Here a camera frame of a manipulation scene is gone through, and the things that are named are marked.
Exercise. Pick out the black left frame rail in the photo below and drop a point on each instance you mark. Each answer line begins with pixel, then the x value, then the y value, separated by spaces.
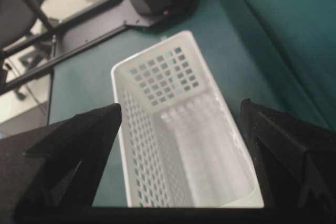
pixel 75 34

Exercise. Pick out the white perforated plastic basket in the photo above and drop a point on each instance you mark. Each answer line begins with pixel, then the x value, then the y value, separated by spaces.
pixel 179 143

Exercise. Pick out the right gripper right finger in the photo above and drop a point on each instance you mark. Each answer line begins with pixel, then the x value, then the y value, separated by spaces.
pixel 294 163

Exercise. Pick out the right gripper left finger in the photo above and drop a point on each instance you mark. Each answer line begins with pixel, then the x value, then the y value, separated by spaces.
pixel 51 174

